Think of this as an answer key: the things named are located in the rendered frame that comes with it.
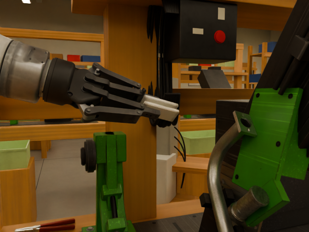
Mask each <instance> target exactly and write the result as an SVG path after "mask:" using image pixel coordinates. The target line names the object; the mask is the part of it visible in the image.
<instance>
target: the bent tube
mask: <svg viewBox="0 0 309 232"><path fill-rule="evenodd" d="M233 115H234V118H235V124H234V125H233V126H232V127H231V128H230V129H229V130H228V131H227V132H226V133H225V134H224V135H223V136H222V137H221V138H220V139H219V140H218V142H217V143H216V145H215V146H214V148H213V150H212V153H211V156H210V159H209V163H208V168H207V186H208V191H209V195H210V200H211V203H212V208H213V212H214V216H215V220H216V225H217V229H218V232H234V230H233V226H232V223H231V219H230V216H229V214H228V208H227V205H226V202H225V198H224V195H223V190H222V187H221V180H220V173H221V166H222V162H223V159H224V157H225V155H226V153H227V151H228V150H229V148H230V147H231V146H232V145H233V144H234V143H236V142H237V141H238V140H239V139H240V138H241V137H242V136H243V135H244V134H245V135H249V136H252V137H256V136H257V133H256V130H255V127H254V125H253V122H252V119H251V116H250V115H248V114H245V113H241V112H238V111H234V112H233Z"/></svg>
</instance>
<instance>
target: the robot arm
mask: <svg viewBox="0 0 309 232"><path fill-rule="evenodd" d="M133 87H134V88H133ZM0 96H3V97H5V98H12V99H18V100H21V101H26V102H30V103H34V104H36V103H37V102H38V101H39V99H40V97H43V98H42V99H43V100H44V102H48V103H52V104H57V105H61V106H63V105H65V104H69V105H71V106H73V107H74V108H76V109H79V110H80V112H81V113H82V119H81V120H82V121H83V122H84V123H88V122H93V121H103V122H120V123H132V124H136V123H137V121H138V120H139V118H140V117H141V116H144V117H148V118H152V119H158V118H159V119H163V120H167V121H171V122H173V120H174V119H175V118H176V116H177V115H178V114H179V110H177V108H178V104H176V103H173V102H169V101H166V100H162V99H159V98H158V97H156V96H153V95H149V94H146V89H145V88H143V89H141V84H140V83H138V82H135V81H133V80H131V79H128V78H126V77H124V76H121V75H119V74H117V73H114V72H112V71H110V70H108V69H105V68H104V67H103V66H101V65H100V64H98V63H96V62H94V63H93V65H92V67H91V68H90V69H88V70H87V69H78V68H75V64H74V63H73V62H70V61H67V60H63V59H60V58H53V59H52V60H50V53H49V51H48V50H45V49H41V48H38V47H35V46H31V45H28V44H24V43H22V42H20V41H15V40H12V39H9V38H7V37H5V36H3V35H1V34H0Z"/></svg>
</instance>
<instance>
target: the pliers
mask: <svg viewBox="0 0 309 232"><path fill-rule="evenodd" d="M74 222H75V218H72V219H67V220H60V221H55V222H50V223H45V224H41V225H38V226H31V227H25V228H18V229H15V232H50V231H61V230H73V229H75V225H65V224H69V223H74ZM62 225H64V226H62Z"/></svg>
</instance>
